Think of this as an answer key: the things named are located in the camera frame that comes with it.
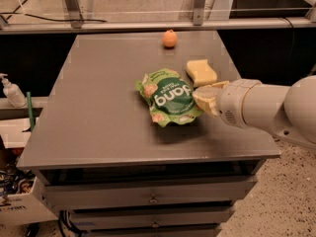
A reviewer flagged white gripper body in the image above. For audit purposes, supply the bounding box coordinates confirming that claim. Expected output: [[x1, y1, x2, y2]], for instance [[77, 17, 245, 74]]
[[216, 79, 262, 128]]

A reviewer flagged green rice chip bag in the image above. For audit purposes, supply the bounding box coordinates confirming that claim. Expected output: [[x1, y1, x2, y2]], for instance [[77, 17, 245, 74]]
[[135, 68, 203, 127]]

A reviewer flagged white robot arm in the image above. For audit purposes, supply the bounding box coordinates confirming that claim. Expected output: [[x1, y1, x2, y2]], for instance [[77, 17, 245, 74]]
[[193, 75, 316, 150]]

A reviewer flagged yellow sponge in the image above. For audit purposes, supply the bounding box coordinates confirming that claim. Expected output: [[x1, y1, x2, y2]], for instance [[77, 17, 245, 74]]
[[187, 59, 217, 87]]

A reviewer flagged orange fruit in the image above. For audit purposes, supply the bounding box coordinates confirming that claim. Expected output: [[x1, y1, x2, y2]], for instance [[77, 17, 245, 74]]
[[162, 30, 177, 48]]

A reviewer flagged grey drawer cabinet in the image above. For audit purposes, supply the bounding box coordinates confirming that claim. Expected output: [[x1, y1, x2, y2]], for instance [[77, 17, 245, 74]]
[[19, 31, 279, 237]]

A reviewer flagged green stick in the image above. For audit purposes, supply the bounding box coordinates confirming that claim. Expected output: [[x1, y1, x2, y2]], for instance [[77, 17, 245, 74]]
[[27, 92, 36, 132]]

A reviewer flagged white pump bottle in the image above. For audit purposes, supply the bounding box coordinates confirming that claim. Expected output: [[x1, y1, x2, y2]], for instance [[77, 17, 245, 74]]
[[0, 73, 27, 108]]

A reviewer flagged white cardboard box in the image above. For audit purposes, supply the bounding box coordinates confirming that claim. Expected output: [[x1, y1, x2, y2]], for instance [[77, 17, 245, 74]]
[[0, 178, 57, 225]]

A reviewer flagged metal frame rail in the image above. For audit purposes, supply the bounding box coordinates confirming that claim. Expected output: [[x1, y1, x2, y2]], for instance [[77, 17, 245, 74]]
[[0, 17, 316, 35]]

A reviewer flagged black cable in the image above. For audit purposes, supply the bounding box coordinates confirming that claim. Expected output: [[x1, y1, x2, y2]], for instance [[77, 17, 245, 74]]
[[0, 0, 108, 24]]

